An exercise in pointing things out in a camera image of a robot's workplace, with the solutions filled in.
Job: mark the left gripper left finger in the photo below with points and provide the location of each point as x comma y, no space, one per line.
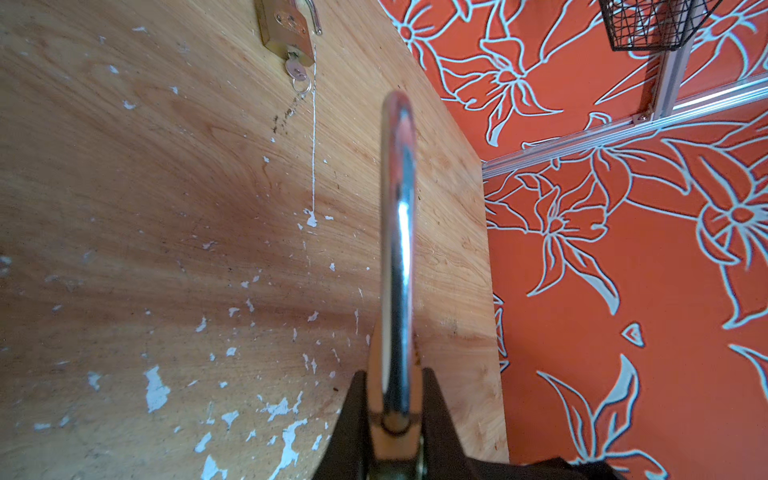
347,453

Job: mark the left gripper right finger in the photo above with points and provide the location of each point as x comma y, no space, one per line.
444,454

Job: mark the small brass padlock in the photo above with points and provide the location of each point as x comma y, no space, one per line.
285,31

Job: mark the long-shackle brass padlock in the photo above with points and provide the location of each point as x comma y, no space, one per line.
395,382

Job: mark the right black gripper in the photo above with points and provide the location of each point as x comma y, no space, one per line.
551,469

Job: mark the black wire basket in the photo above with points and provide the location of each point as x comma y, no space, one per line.
654,25

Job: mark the small key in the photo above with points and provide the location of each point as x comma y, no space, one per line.
301,81

